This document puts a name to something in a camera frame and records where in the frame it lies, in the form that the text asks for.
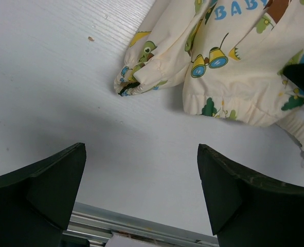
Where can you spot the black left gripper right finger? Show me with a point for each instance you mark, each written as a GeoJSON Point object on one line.
{"type": "Point", "coordinates": [247, 208]}

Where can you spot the aluminium front table rail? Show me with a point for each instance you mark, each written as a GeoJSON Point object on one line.
{"type": "Point", "coordinates": [99, 225]}

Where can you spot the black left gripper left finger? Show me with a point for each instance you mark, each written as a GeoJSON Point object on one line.
{"type": "Point", "coordinates": [36, 201]}

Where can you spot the cream dinosaur print baby jacket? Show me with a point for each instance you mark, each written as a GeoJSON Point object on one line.
{"type": "Point", "coordinates": [229, 56]}

